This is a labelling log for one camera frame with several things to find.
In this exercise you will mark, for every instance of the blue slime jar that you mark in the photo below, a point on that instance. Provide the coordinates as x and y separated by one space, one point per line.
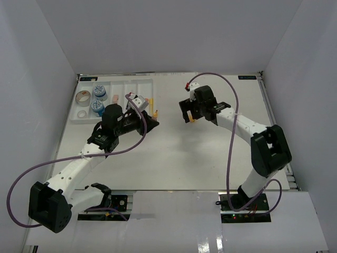
100 93
98 107

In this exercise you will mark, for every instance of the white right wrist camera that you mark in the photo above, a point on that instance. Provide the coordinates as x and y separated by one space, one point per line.
191 87

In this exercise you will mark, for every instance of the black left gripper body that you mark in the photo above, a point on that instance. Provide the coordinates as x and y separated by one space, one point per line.
131 123

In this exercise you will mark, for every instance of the small clear tape roll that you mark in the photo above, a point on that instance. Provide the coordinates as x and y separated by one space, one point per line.
82 114

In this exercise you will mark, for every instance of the yellow highlighter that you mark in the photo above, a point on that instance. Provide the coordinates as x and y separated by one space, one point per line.
151 105

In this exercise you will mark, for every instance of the pink orange highlighter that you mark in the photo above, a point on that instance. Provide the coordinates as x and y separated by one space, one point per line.
155 115

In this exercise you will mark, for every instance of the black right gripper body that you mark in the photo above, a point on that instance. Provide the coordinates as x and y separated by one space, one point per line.
203 107

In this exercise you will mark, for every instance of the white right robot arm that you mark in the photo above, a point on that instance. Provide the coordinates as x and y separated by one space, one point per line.
270 152

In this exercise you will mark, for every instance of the large clear tape roll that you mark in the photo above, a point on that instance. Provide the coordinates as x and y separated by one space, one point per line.
83 98

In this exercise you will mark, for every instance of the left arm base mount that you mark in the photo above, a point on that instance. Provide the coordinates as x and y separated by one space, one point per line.
99 197

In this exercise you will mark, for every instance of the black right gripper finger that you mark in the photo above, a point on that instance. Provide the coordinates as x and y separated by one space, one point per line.
185 107
196 111

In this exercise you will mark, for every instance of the white compartment tray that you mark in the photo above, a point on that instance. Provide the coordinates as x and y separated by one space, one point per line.
143 87

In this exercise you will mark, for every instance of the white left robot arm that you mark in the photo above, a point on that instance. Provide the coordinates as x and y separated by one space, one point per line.
50 202

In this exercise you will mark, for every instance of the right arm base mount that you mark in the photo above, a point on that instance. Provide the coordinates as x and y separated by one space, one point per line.
259 204

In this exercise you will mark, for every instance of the yellow cap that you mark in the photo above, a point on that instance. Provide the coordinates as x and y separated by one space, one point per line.
191 119

